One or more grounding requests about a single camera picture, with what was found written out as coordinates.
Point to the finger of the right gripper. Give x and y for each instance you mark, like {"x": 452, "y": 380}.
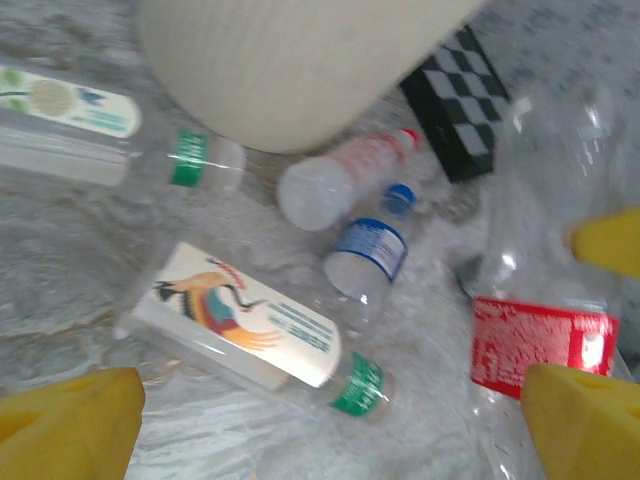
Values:
{"x": 610, "y": 242}

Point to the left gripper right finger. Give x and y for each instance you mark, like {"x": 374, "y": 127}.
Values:
{"x": 585, "y": 430}

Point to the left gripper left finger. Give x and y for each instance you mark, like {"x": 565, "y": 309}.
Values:
{"x": 65, "y": 430}

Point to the clear bottle red label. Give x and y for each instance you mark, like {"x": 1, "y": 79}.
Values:
{"x": 525, "y": 345}

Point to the clear bottle bird label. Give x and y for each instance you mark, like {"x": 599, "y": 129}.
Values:
{"x": 240, "y": 320}

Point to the small bottle blue cap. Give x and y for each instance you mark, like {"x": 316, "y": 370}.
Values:
{"x": 370, "y": 250}

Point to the beige plastic bin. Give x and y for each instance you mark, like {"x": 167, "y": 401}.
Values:
{"x": 300, "y": 65}

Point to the black grey checkerboard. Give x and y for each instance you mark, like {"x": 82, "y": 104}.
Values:
{"x": 460, "y": 100}

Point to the frosted bottle red cap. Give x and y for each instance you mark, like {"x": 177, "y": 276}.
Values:
{"x": 325, "y": 185}

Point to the clear bottle leaf label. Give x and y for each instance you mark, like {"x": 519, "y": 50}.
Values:
{"x": 65, "y": 100}

